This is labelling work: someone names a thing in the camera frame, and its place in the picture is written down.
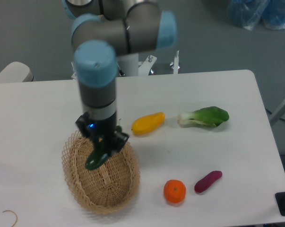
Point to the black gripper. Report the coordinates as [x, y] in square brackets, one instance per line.
[91, 128]

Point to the dark green cucumber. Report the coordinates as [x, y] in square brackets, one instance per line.
[94, 161]

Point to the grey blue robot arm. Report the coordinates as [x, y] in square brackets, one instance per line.
[102, 31]

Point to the woven wicker basket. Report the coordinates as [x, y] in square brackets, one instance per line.
[107, 189]

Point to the yellow mango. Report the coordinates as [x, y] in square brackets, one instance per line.
[148, 123]

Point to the orange tangerine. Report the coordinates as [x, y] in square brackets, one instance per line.
[174, 191]

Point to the purple sweet potato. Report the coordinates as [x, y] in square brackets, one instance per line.
[204, 183]

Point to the green bok choy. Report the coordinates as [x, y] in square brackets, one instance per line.
[209, 116]

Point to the white chair back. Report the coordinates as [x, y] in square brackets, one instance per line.
[16, 72]

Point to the blue plastic bags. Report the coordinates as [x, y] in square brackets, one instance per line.
[248, 13]

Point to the white frame at right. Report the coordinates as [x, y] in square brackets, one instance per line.
[277, 114]

